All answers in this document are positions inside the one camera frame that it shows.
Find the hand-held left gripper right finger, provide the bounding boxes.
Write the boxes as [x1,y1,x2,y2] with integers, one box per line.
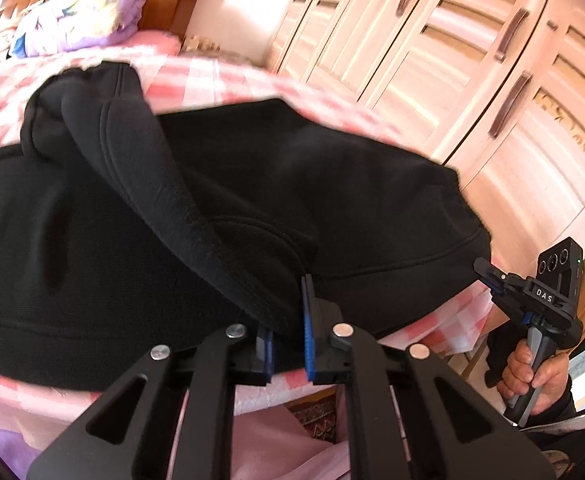
[299,274,558,480]

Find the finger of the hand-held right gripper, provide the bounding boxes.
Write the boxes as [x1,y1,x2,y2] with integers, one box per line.
[473,256,510,298]

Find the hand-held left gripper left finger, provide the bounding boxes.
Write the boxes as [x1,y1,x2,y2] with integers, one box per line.
[26,324,276,480]

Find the black pants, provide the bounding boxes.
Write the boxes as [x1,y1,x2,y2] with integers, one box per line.
[0,60,493,396]

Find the person's right hand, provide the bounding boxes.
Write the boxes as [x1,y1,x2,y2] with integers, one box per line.
[502,331,574,416]

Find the patterned rug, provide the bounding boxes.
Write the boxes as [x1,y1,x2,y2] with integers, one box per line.
[285,392,344,445]

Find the light wooden wardrobe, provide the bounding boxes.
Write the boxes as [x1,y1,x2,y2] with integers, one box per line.
[265,0,585,281]

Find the pink checked bed sheet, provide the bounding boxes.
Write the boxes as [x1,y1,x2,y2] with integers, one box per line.
[0,45,495,441]

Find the patterned brown cloth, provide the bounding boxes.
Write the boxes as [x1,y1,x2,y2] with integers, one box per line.
[180,34,223,53]

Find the pink pillow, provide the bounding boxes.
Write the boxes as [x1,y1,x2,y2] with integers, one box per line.
[62,30,183,58]

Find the purple floral pillow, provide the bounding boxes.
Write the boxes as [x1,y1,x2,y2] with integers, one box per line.
[10,0,148,58]

